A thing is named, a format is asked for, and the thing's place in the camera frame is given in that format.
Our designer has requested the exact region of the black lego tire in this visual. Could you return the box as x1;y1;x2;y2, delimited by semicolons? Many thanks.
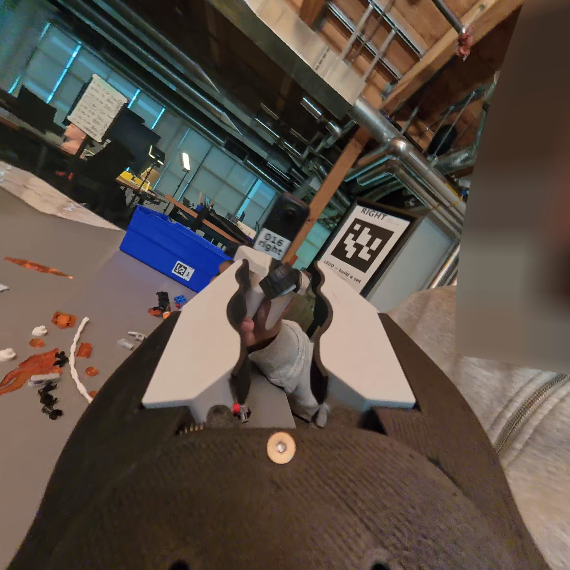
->
259;265;300;298

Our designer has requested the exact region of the silver metal bar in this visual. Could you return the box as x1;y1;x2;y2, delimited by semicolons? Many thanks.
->
430;243;460;290

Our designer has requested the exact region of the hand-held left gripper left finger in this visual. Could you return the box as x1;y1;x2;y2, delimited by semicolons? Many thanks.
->
142;259;253;409

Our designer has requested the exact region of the wooden post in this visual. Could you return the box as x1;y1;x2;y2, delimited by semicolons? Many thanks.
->
283;129;371;266

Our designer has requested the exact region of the orange lego flame piece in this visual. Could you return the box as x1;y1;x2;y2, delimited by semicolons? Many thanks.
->
0;348;63;396

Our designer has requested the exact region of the black office chair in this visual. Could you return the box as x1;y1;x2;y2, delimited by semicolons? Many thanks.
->
73;140;134;210

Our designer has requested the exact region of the person's right hand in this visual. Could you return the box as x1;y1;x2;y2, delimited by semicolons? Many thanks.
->
240;302;282;349

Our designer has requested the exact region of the pale mannequin head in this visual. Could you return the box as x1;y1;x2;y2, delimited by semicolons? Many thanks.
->
62;124;86;155

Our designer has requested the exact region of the wooden desk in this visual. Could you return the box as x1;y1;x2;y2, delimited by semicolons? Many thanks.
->
165;194;241;246

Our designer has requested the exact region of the blue plastic bin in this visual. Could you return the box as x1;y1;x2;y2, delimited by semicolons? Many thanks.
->
119;205;233;294

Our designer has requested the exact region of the black lego chain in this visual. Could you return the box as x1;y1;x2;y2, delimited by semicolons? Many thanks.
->
38;352;69;420

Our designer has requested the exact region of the yellow box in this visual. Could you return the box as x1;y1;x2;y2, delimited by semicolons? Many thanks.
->
117;167;160;188

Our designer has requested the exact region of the printed paper sheet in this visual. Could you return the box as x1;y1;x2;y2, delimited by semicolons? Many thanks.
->
0;160;124;231

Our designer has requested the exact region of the metal ceiling duct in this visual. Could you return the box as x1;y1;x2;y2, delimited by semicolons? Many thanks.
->
352;96;468;234

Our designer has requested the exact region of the white wall chart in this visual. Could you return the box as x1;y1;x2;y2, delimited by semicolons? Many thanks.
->
67;73;129;143

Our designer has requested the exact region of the long orange lego flame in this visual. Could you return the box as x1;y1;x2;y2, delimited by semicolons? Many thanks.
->
4;256;75;280

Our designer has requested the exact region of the framed marker sign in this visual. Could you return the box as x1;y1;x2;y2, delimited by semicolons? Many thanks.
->
314;198;423;299

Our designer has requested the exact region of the person's grey sweater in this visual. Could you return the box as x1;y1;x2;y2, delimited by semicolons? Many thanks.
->
387;285;570;570

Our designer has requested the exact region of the black monitor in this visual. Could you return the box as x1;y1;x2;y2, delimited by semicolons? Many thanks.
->
104;109;161;156

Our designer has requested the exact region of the white lego chain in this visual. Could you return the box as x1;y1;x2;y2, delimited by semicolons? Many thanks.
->
69;317;94;404

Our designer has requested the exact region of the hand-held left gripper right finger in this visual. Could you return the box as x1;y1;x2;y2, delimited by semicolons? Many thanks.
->
310;262;417;428

